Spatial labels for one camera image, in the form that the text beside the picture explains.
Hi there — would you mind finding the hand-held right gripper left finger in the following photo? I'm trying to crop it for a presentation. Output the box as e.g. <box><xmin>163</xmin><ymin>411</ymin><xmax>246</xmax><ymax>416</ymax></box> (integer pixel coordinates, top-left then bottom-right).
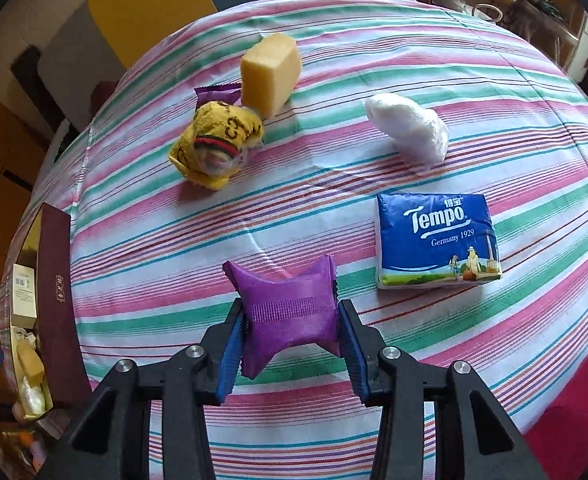
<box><xmin>49</xmin><ymin>299</ymin><xmax>247</xmax><ymax>480</ymax></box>

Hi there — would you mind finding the dark red cloth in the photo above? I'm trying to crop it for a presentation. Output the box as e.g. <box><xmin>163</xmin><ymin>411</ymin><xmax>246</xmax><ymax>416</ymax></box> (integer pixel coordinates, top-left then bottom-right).
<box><xmin>91</xmin><ymin>80</ymin><xmax>120</xmax><ymax>111</ymax></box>

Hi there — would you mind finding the white cable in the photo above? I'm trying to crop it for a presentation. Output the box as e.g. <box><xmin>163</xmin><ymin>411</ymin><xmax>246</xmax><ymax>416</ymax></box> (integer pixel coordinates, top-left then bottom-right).
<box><xmin>461</xmin><ymin>0</ymin><xmax>504</xmax><ymax>26</ymax></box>

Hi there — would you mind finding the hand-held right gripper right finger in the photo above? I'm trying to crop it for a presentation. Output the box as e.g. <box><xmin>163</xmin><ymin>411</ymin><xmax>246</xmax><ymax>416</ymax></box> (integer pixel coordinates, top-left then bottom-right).
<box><xmin>338</xmin><ymin>300</ymin><xmax>549</xmax><ymax>480</ymax></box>

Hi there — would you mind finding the yellow sponge block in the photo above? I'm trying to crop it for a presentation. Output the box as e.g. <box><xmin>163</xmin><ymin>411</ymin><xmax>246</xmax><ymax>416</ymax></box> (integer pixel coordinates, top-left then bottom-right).
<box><xmin>240</xmin><ymin>33</ymin><xmax>303</xmax><ymax>118</ymax></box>
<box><xmin>16</xmin><ymin>345</ymin><xmax>45</xmax><ymax>386</ymax></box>

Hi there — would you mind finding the purple snack packet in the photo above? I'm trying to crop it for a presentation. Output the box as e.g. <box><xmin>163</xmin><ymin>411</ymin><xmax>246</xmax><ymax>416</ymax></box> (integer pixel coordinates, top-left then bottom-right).
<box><xmin>194</xmin><ymin>84</ymin><xmax>242</xmax><ymax>111</ymax></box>
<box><xmin>222</xmin><ymin>254</ymin><xmax>341</xmax><ymax>380</ymax></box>

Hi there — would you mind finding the white plastic bundle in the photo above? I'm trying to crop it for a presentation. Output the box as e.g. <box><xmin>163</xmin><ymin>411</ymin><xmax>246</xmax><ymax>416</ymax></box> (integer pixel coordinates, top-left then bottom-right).
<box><xmin>365</xmin><ymin>92</ymin><xmax>449</xmax><ymax>168</ymax></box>

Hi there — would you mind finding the striped tablecloth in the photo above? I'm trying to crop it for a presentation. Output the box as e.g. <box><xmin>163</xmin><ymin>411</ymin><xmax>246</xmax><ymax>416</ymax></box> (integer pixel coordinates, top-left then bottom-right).
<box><xmin>0</xmin><ymin>0</ymin><xmax>588</xmax><ymax>480</ymax></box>

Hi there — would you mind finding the gold tin box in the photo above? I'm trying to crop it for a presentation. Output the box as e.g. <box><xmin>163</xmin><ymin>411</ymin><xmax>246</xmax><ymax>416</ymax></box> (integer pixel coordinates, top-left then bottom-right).
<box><xmin>0</xmin><ymin>202</ymin><xmax>92</xmax><ymax>421</ymax></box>

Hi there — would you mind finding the yellow sock bundle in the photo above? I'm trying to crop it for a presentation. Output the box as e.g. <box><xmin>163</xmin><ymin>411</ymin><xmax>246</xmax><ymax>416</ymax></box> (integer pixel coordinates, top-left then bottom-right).
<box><xmin>169</xmin><ymin>101</ymin><xmax>265</xmax><ymax>191</ymax></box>

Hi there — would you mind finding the person's red garment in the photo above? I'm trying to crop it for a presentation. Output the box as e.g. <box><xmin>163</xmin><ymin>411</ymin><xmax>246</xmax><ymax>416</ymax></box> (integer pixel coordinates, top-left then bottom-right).
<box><xmin>524</xmin><ymin>337</ymin><xmax>588</xmax><ymax>480</ymax></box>

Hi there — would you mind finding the grey yellow blue sofa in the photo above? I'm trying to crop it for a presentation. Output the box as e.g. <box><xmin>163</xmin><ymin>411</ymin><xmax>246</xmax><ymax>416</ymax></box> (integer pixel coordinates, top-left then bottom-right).
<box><xmin>11</xmin><ymin>0</ymin><xmax>409</xmax><ymax>133</ymax></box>

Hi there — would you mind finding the blue tissue pack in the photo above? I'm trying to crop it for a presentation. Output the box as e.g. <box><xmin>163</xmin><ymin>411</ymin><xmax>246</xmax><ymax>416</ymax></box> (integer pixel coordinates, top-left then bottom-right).
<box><xmin>375</xmin><ymin>192</ymin><xmax>503</xmax><ymax>291</ymax></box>

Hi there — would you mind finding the cluttered wooden shelf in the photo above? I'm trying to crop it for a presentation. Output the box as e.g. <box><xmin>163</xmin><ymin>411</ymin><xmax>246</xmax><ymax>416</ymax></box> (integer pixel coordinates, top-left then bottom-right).
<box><xmin>514</xmin><ymin>0</ymin><xmax>588</xmax><ymax>83</ymax></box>

